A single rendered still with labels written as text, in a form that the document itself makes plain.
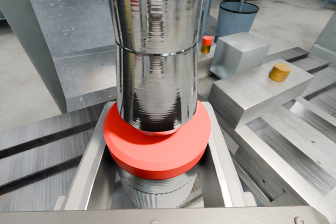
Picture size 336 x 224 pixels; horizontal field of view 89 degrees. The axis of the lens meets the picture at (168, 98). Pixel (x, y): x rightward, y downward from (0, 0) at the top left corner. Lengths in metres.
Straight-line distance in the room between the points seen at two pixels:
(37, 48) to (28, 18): 0.08
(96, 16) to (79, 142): 0.33
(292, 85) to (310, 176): 0.11
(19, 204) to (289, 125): 0.37
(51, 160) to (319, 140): 0.38
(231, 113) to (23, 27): 0.52
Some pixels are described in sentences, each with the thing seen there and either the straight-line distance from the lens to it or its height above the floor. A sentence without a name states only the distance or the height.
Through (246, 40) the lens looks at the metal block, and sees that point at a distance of 0.30.
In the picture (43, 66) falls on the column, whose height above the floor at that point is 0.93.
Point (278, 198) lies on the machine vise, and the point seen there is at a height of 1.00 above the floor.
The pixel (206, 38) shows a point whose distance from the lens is 0.30.
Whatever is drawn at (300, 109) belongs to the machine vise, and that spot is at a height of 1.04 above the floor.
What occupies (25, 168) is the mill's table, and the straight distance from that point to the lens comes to 0.34.
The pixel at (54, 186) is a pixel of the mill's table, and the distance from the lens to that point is 0.31.
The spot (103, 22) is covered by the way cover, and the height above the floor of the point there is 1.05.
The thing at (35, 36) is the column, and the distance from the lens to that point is 0.58.
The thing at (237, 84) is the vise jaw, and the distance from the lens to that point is 0.25.
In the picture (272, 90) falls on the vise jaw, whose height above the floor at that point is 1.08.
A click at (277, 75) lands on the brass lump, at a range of 0.28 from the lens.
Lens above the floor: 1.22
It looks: 43 degrees down
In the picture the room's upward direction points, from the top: 2 degrees clockwise
